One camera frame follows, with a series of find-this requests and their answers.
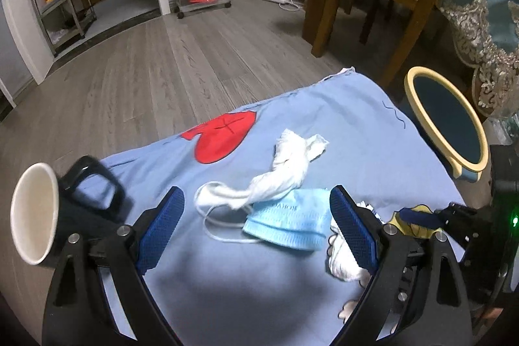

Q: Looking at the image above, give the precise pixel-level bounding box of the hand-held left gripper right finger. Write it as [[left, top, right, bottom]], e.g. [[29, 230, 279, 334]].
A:
[[329, 185, 474, 346]]

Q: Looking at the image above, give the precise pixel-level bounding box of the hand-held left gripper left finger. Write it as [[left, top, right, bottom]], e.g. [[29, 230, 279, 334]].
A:
[[42, 186, 186, 346]]

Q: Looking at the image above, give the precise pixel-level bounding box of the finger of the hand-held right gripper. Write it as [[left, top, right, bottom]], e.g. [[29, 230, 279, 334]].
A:
[[399, 203, 477, 249]]

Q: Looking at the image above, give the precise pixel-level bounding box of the yellow wrapper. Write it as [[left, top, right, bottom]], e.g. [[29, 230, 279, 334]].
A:
[[390, 206, 443, 240]]

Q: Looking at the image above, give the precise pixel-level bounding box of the blue face mask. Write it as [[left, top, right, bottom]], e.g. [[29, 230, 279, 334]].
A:
[[203, 188, 332, 253]]

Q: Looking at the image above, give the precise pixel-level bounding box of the crumpled white tissue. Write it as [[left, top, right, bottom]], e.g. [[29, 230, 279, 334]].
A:
[[195, 129, 330, 218], [326, 202, 382, 285]]

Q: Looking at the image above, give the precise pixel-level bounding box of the small pale scrap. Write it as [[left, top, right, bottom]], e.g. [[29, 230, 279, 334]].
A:
[[338, 299, 360, 321]]

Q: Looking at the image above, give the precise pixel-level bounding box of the black mug with white inside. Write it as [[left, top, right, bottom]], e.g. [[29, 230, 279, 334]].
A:
[[10, 155, 126, 269]]

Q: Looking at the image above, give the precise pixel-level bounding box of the blue cloth with red heart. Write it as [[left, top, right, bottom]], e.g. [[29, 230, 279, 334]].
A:
[[97, 67, 467, 346]]

